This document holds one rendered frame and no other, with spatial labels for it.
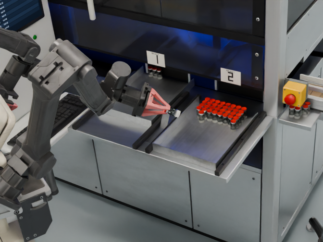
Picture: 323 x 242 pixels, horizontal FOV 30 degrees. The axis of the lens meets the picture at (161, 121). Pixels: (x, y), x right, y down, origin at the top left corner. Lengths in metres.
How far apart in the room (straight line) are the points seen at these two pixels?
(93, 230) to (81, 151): 0.42
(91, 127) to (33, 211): 0.59
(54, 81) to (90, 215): 1.99
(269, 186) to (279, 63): 0.60
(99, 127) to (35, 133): 0.87
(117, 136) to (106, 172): 0.82
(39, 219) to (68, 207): 1.45
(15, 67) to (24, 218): 0.48
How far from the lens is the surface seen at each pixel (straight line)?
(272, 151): 2.45
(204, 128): 2.29
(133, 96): 1.78
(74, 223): 3.26
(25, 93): 2.63
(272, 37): 2.18
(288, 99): 2.24
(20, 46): 1.95
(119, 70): 1.73
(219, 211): 2.83
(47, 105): 1.41
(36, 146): 1.57
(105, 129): 2.35
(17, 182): 1.65
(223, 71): 2.34
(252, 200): 2.68
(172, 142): 2.23
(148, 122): 2.32
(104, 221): 3.24
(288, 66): 2.33
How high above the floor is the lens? 2.24
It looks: 35 degrees down
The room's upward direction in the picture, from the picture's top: 6 degrees counter-clockwise
